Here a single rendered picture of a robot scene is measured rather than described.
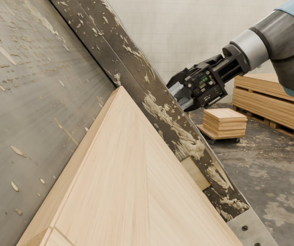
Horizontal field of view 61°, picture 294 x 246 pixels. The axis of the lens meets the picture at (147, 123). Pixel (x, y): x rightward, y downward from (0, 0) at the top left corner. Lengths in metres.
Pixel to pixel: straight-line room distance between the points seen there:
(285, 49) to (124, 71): 0.32
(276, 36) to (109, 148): 0.44
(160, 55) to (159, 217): 5.55
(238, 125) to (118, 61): 3.38
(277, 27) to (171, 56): 5.27
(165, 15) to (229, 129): 3.06
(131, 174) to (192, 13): 5.83
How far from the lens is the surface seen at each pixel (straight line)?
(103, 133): 0.18
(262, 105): 4.94
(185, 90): 4.74
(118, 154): 0.18
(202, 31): 6.04
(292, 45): 0.57
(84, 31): 0.45
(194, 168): 0.50
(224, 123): 3.63
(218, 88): 0.51
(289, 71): 0.60
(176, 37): 5.82
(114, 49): 0.44
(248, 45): 0.53
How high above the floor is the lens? 1.34
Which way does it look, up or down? 17 degrees down
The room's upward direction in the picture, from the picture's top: straight up
